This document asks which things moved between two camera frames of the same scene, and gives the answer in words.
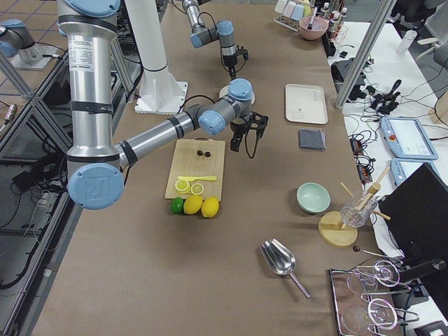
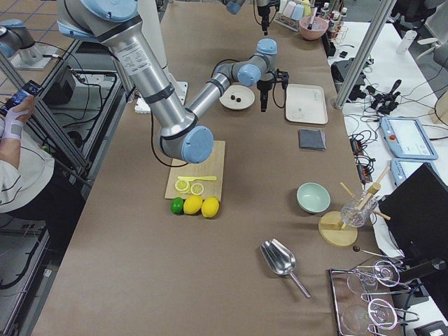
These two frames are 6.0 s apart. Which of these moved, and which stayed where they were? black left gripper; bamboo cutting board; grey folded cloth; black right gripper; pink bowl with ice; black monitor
Moved: black left gripper; black right gripper
Stayed: grey folded cloth; pink bowl with ice; bamboo cutting board; black monitor
